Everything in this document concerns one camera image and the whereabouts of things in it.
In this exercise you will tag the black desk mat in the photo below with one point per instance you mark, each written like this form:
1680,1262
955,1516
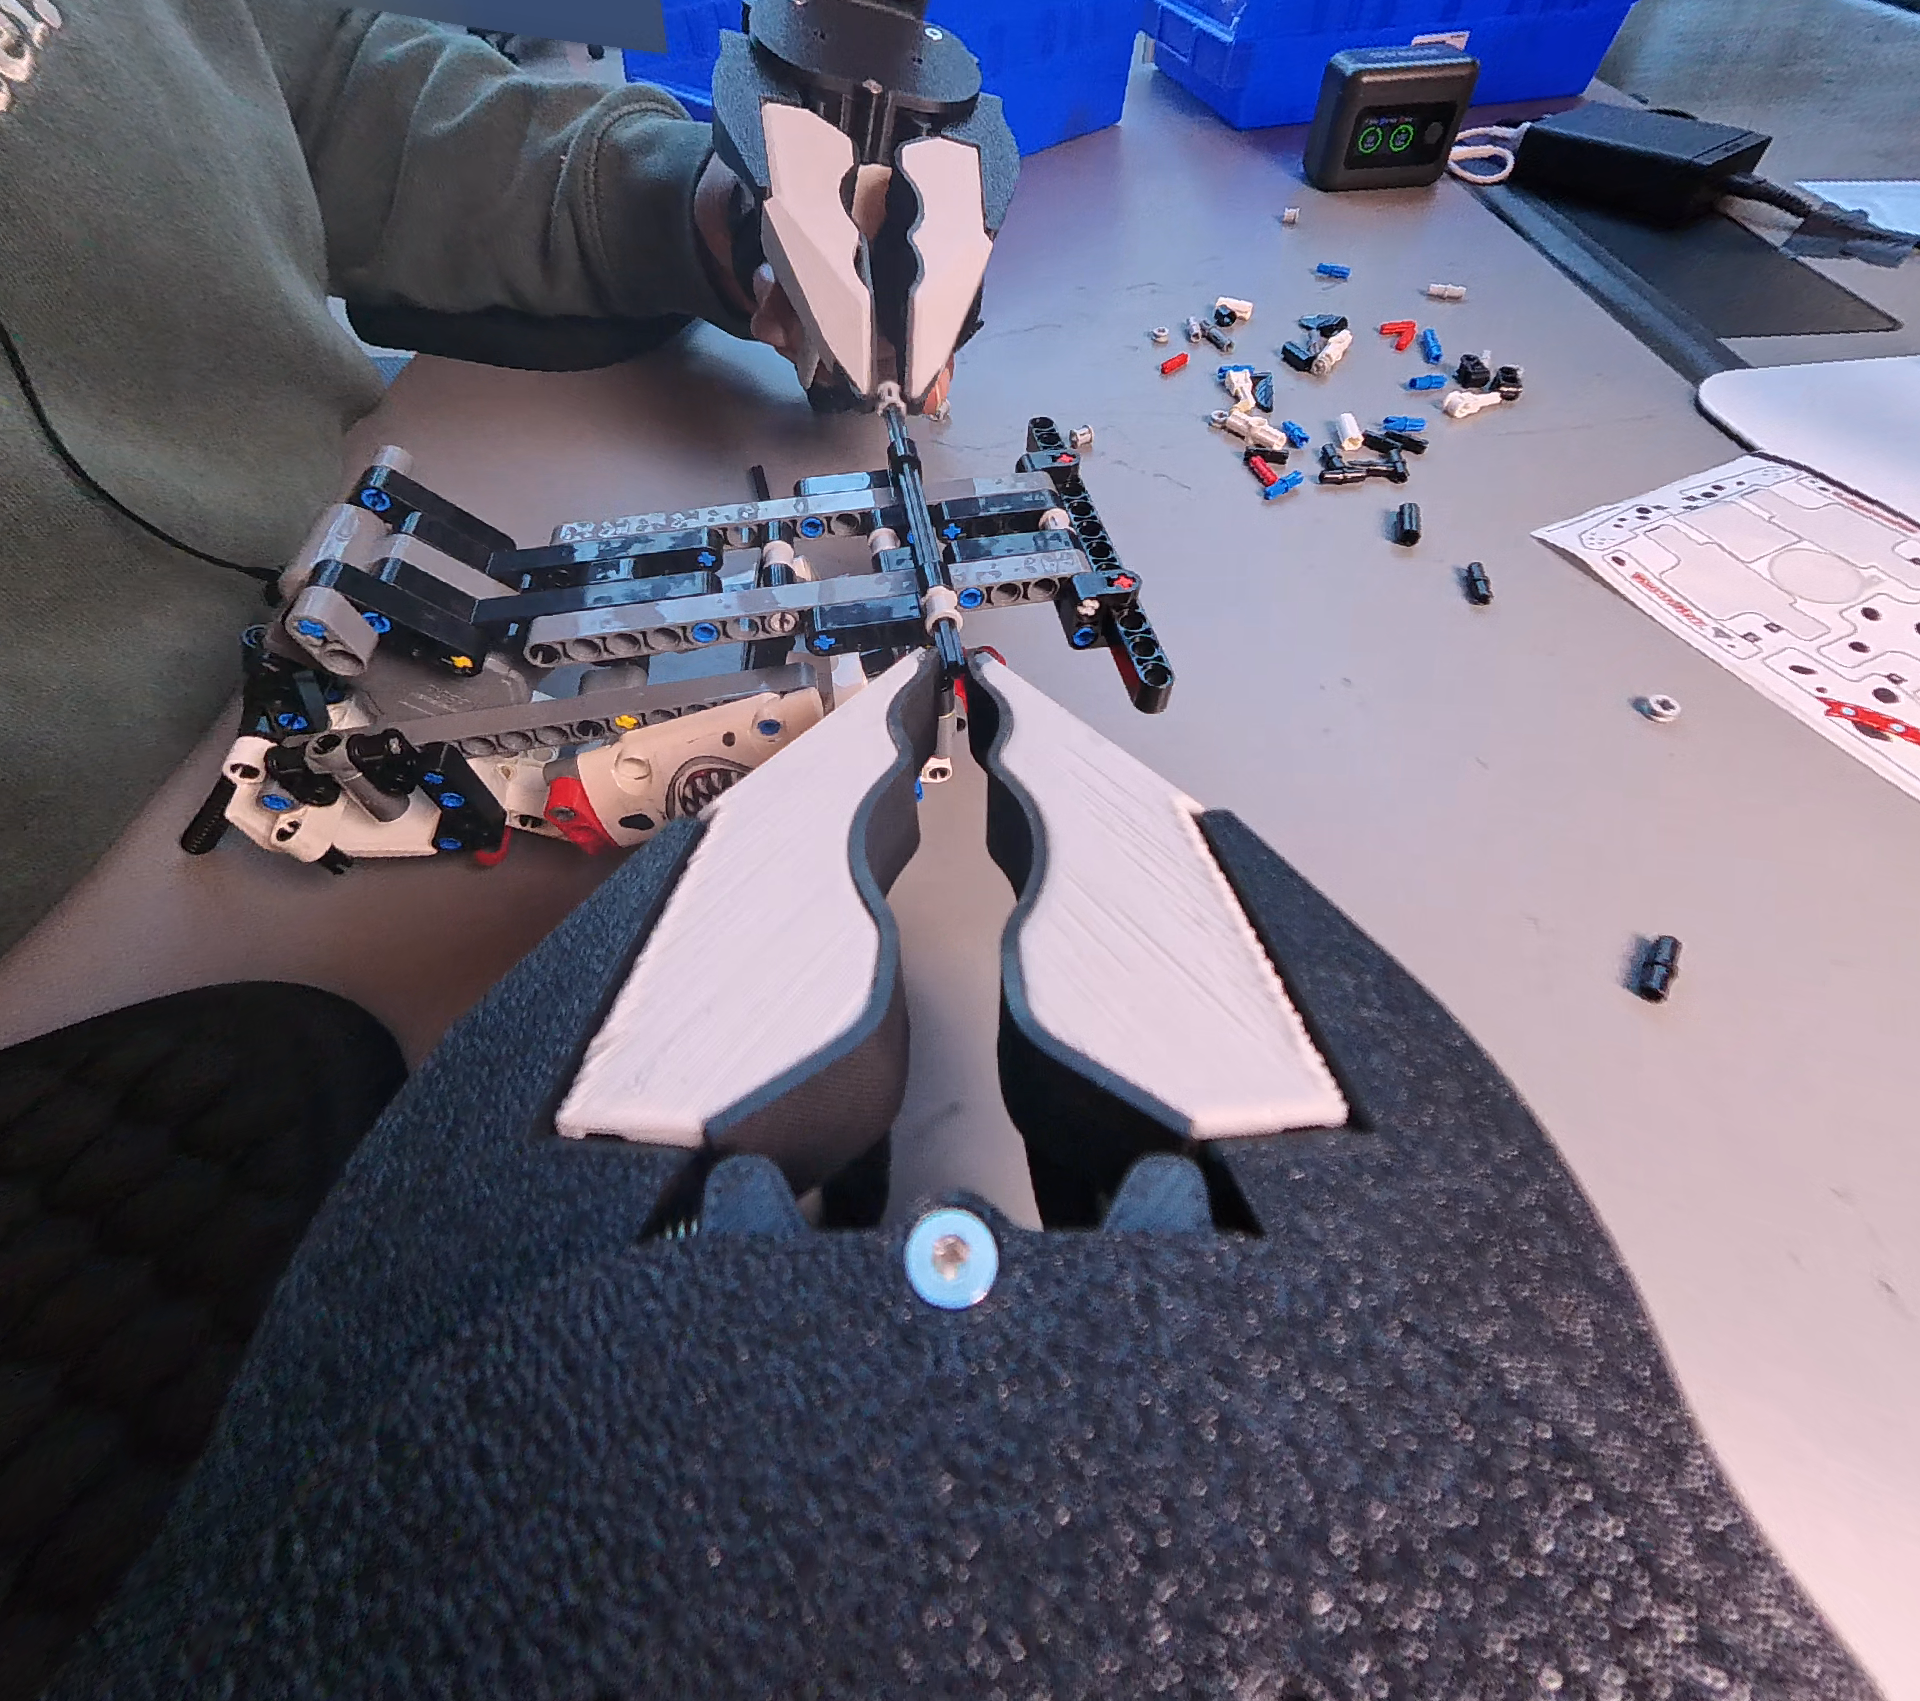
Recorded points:
1709,291

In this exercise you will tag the black power adapter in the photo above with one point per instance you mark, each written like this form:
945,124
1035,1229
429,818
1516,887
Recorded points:
1631,168

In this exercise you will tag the person's left forearm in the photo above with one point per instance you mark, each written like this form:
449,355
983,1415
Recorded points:
514,169

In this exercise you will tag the grey desk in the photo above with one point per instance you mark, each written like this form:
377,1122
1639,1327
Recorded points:
1563,983

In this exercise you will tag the long black axle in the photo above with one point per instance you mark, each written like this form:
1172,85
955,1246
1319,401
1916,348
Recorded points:
911,531

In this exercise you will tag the white paper sheets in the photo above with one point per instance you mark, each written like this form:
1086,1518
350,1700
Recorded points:
1861,208

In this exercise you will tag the person's green sweatshirt torso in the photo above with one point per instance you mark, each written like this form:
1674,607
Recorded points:
123,382

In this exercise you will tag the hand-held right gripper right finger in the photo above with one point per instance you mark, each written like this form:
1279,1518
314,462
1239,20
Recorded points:
1165,973

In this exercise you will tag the white flat board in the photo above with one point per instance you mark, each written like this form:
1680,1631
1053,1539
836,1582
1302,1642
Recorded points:
1829,429

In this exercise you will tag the person's left hand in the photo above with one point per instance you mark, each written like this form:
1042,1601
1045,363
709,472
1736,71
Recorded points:
786,333

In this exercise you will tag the white sticker sheet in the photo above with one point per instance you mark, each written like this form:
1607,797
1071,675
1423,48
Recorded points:
1771,607

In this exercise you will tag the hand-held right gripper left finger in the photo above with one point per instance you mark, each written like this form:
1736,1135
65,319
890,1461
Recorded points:
738,983

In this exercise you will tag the pile of small building parts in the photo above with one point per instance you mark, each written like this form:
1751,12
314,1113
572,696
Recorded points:
1339,401

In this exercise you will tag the small black pin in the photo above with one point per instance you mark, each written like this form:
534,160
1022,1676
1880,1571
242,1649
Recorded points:
1654,973

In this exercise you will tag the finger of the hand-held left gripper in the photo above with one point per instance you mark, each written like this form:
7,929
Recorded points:
950,229
809,229

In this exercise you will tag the black box device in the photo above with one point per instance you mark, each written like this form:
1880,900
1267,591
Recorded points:
1390,117

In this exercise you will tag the toy vehicle chassis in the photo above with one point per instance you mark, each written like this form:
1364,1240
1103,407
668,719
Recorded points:
601,607

